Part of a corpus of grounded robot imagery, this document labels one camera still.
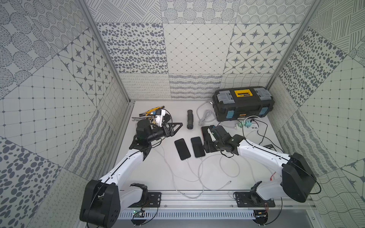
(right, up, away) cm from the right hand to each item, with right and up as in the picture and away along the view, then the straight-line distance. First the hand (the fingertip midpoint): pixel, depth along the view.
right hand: (210, 146), depth 86 cm
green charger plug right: (+29, +13, +13) cm, 34 cm away
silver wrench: (-55, +16, +24) cm, 63 cm away
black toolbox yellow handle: (+24, +27, +10) cm, 38 cm away
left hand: (-20, +16, -10) cm, 28 cm away
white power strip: (+35, +11, +15) cm, 39 cm away
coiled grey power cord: (+3, +18, +25) cm, 31 cm away
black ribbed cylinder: (-12, +16, +21) cm, 29 cm away
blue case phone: (-17, -4, +7) cm, 19 cm away
